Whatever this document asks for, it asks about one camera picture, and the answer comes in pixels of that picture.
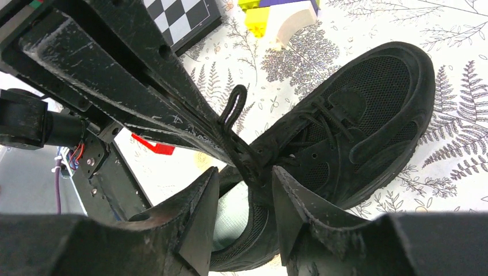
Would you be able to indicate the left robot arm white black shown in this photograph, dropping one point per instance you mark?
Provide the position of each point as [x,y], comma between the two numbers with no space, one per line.
[60,114]

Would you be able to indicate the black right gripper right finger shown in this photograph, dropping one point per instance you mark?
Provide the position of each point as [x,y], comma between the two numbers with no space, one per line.
[319,238]

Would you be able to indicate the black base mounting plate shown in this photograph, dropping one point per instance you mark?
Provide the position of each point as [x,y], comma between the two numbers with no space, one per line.
[107,188]

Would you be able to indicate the multicolour toy brick stack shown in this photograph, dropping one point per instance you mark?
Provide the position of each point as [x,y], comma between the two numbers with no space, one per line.
[275,22]

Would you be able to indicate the black white chessboard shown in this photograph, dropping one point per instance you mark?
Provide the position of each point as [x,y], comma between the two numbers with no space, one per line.
[184,23]

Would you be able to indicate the floral patterned table mat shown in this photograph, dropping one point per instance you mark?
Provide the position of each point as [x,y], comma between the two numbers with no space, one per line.
[448,171]

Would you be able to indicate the black sneaker shoe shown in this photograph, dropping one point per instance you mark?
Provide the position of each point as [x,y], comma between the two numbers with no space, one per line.
[349,137]

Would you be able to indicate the red toy calculator block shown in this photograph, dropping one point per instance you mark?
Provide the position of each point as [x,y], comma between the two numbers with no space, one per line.
[154,147]

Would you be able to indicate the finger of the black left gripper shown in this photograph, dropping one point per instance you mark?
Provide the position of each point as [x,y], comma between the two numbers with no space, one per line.
[61,47]
[140,82]

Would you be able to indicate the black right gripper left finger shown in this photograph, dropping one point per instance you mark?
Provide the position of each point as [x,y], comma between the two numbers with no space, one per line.
[172,238]

